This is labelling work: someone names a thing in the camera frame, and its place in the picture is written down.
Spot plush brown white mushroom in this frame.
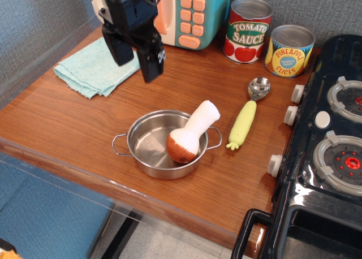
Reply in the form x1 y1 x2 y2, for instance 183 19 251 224
166 100 221 163

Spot black toy stove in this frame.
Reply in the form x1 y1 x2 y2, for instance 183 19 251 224
232 34 361 258

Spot tomato sauce can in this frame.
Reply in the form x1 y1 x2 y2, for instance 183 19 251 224
223 0 273 63

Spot pineapple slices can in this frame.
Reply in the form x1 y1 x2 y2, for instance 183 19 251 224
265 24 316 77

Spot toy teal microwave oven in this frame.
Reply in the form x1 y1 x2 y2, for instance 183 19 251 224
89 0 232 51

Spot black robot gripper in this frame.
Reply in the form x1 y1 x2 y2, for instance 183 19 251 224
102 0 166 83

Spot spoon with green handle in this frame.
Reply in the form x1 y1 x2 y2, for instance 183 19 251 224
226 76 271 150

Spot teal folded cloth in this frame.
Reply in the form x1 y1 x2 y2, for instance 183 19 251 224
54 38 140 99

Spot silver metal pot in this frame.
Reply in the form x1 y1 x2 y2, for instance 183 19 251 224
111 110 222 180

